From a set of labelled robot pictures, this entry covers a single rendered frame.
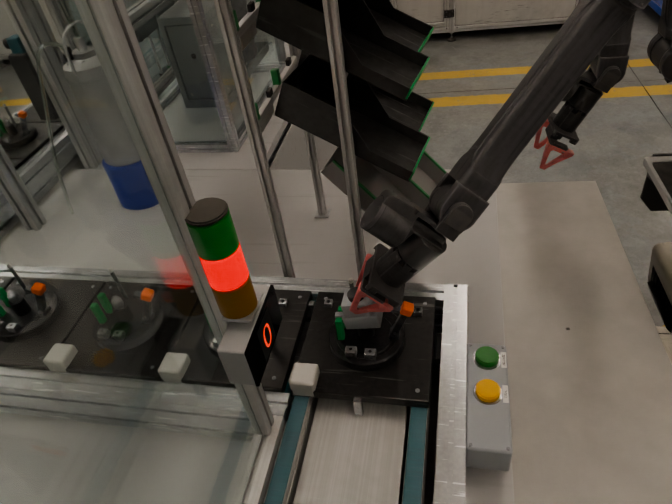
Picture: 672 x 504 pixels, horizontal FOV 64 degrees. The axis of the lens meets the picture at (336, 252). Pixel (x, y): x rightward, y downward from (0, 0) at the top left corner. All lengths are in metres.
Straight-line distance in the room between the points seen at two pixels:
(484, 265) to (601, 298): 0.26
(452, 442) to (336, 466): 0.19
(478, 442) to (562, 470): 0.17
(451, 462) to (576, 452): 0.24
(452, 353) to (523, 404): 0.16
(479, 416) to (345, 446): 0.23
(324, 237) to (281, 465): 0.68
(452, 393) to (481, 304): 0.32
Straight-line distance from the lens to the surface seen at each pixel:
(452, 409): 0.94
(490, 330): 1.17
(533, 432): 1.05
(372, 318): 0.93
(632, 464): 1.06
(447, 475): 0.89
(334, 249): 1.37
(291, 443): 0.94
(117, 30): 0.53
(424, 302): 1.07
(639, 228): 2.93
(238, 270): 0.64
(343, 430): 0.97
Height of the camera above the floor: 1.75
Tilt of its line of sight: 41 degrees down
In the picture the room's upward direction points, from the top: 9 degrees counter-clockwise
